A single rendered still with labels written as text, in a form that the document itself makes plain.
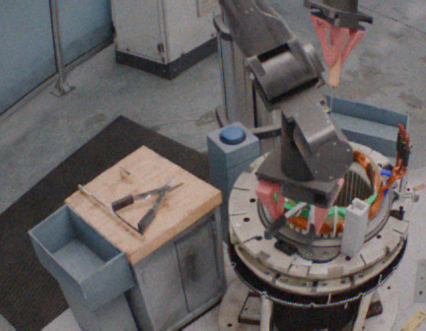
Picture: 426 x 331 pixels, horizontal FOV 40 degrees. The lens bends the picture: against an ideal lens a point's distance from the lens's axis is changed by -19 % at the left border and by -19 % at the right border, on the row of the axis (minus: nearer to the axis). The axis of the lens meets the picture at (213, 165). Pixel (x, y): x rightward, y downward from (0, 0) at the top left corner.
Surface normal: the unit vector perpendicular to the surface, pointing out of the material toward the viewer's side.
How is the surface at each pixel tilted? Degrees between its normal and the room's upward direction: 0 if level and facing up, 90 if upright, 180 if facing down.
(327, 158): 89
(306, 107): 21
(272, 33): 78
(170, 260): 90
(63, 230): 90
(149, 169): 0
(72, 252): 0
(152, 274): 90
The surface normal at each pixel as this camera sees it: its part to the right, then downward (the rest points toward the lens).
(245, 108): 0.23, 0.60
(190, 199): -0.07, -0.78
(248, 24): 0.14, 0.44
